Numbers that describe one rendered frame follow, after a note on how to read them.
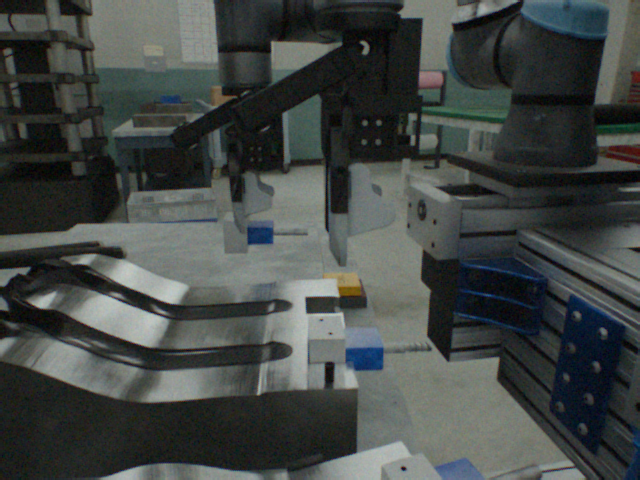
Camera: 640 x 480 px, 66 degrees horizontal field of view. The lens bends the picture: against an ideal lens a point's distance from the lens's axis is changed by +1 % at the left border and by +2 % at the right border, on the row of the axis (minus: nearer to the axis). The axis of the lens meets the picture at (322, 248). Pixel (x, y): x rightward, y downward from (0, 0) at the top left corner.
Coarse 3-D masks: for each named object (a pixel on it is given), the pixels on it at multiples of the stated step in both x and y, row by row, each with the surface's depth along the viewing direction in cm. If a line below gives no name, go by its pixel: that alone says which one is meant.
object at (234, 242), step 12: (228, 216) 76; (228, 228) 74; (252, 228) 74; (264, 228) 75; (276, 228) 77; (288, 228) 77; (228, 240) 74; (240, 240) 75; (252, 240) 75; (264, 240) 75; (228, 252) 75; (240, 252) 75
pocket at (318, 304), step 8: (320, 296) 64; (328, 296) 64; (312, 304) 64; (320, 304) 64; (328, 304) 64; (336, 304) 64; (312, 312) 65; (320, 312) 65; (328, 312) 65; (336, 312) 63
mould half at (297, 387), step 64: (64, 256) 66; (128, 320) 55; (256, 320) 58; (0, 384) 43; (64, 384) 43; (128, 384) 46; (192, 384) 46; (256, 384) 46; (320, 384) 45; (0, 448) 45; (64, 448) 45; (128, 448) 46; (192, 448) 46; (256, 448) 46; (320, 448) 47
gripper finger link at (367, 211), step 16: (352, 176) 42; (368, 176) 42; (352, 192) 42; (368, 192) 42; (352, 208) 42; (368, 208) 42; (384, 208) 42; (336, 224) 42; (352, 224) 42; (368, 224) 43; (384, 224) 43; (336, 240) 42; (336, 256) 44
